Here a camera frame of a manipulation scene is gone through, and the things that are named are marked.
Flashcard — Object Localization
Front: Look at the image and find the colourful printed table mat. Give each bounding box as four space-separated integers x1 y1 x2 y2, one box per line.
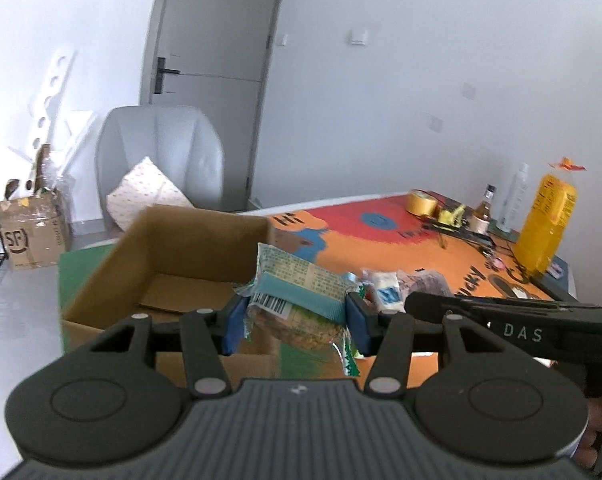
266 191 572 391

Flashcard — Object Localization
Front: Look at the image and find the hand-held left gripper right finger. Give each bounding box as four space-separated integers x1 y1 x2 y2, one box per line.
345 292 506 400

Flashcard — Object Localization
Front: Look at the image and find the dotted white pillow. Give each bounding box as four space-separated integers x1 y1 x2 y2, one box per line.
106 156 194 233

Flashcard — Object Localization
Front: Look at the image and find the white spray bottle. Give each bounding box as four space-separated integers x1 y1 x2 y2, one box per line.
496 162 530 233

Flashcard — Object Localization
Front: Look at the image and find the dark book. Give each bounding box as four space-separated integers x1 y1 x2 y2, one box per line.
531 255 576 301

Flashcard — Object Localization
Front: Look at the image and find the grey door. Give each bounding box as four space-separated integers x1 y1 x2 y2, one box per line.
140 0 288 211

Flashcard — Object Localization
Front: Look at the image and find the yellow snack bag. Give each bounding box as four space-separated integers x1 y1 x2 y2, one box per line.
513 157 586 276

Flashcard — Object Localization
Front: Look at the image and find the grey chair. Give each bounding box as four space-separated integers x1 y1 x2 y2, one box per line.
96 105 226 233

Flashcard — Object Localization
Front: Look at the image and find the yellow tape roll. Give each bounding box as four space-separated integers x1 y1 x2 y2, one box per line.
407 189 439 217

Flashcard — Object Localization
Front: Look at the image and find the white foam board with holes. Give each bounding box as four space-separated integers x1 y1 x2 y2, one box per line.
23 49 76 161

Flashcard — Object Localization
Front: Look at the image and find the black door handle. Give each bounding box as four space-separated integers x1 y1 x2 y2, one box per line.
153 56 182 95

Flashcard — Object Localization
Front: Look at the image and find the white blue snack packet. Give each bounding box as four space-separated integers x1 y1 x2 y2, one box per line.
363 270 404 313

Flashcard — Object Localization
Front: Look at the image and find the taped cardboard box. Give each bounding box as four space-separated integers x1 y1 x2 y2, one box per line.
0 187 72 271

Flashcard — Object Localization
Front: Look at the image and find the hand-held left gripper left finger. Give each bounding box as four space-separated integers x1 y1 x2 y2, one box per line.
87 296 254 398

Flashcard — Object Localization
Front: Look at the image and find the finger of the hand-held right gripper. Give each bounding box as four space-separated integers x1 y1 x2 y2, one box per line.
405 290 578 332

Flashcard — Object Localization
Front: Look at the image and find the green red snack packet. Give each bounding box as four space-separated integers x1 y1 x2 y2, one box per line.
357 282 382 312

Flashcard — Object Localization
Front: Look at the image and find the black metal stand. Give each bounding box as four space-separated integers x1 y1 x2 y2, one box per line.
421 222 512 251

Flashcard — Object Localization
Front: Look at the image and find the green mat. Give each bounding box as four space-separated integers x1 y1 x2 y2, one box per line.
57 244 119 356

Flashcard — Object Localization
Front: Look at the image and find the yellow clip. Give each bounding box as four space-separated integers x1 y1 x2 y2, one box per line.
438 202 466 226

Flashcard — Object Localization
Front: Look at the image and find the teal cracker packet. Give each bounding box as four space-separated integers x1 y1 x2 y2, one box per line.
233 242 362 378

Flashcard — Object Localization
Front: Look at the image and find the small glass bottle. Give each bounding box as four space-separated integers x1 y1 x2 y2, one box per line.
468 185 496 235

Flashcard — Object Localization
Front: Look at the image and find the dark purple snack packet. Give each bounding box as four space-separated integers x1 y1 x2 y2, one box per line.
398 269 454 306

